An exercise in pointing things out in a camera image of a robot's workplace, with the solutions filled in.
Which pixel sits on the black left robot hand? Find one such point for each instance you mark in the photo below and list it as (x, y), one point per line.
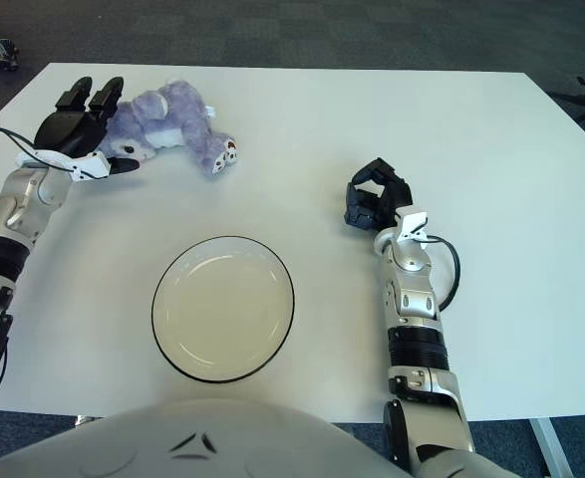
(68, 129)

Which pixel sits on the grey white sneaker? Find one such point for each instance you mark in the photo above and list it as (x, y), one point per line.
(4, 52)

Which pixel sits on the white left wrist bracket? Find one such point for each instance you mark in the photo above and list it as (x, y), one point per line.
(90, 167)

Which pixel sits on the white table leg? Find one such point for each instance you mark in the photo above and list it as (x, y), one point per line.
(546, 448)

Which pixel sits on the white plate with black rim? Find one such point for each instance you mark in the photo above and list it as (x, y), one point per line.
(222, 309)

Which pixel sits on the silver robot torso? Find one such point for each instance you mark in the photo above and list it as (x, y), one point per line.
(222, 448)

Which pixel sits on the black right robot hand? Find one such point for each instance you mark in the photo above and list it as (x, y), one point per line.
(391, 199)

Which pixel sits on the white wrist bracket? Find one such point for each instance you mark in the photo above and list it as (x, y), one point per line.
(90, 167)
(414, 221)

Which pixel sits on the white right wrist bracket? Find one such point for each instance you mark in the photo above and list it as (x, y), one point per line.
(414, 221)

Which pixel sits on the purple plush bunny doll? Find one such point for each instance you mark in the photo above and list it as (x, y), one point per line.
(182, 109)

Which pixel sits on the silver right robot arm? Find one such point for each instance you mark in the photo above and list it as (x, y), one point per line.
(411, 299)

